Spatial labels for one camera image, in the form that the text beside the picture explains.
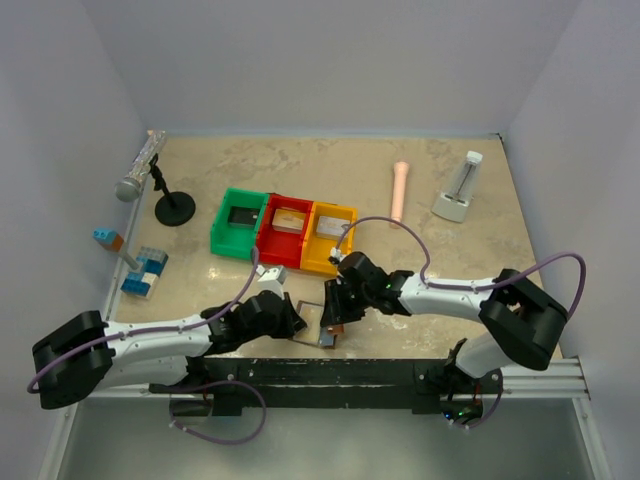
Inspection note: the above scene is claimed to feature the brown leather card holder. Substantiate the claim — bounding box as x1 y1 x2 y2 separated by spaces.
292 301 344 349

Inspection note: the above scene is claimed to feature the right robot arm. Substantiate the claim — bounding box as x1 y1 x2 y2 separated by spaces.
321 252 569 379

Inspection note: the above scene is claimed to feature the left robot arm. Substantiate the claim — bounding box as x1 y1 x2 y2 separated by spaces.
27 291 306 410

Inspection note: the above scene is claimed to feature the orange card stack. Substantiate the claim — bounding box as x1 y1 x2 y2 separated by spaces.
271 208 307 234

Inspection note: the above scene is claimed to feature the black card stack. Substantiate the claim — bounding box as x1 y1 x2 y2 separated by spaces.
228 206 260 229

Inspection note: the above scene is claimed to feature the yellow plastic bin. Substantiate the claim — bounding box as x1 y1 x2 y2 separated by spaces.
300 202 358 276

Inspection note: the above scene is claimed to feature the red plastic bin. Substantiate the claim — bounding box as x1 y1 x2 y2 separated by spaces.
256 193 313 269

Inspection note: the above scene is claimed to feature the green plastic bin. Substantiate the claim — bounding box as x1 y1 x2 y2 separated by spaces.
210 187 269 260

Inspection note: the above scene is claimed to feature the pink flashlight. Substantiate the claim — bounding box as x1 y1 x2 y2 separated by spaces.
390 161 410 222

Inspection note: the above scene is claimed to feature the blue white brick stack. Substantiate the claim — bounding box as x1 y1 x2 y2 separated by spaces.
120 246 169 299

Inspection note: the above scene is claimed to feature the black microphone stand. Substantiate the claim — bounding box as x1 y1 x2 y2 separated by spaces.
150 154 196 227

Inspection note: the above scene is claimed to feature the blue orange brick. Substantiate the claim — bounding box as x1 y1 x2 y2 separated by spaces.
93 228 124 253

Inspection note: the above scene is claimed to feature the silver glitter microphone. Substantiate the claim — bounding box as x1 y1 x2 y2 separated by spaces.
115 130 167 203

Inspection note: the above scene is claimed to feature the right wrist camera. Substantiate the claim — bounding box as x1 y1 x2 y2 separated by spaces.
328 247 346 266

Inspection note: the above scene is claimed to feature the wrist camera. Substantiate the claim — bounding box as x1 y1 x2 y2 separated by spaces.
256 264 288 299
328 247 346 266

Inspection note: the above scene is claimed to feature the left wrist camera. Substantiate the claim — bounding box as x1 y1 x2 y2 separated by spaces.
256 264 288 299

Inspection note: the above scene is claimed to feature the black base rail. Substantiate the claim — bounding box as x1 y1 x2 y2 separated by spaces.
149 357 501 416

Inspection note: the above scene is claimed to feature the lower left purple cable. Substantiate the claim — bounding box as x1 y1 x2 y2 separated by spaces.
168 377 270 445

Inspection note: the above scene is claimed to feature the purple cable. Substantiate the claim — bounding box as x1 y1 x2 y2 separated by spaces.
334 215 589 316
168 377 270 445
447 384 504 430
25 245 261 395

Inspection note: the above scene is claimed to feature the grey toy hammer handle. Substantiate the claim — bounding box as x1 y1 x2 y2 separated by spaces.
118 249 142 272

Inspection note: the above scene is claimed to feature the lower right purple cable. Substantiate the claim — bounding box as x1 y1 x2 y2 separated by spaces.
447 384 504 430

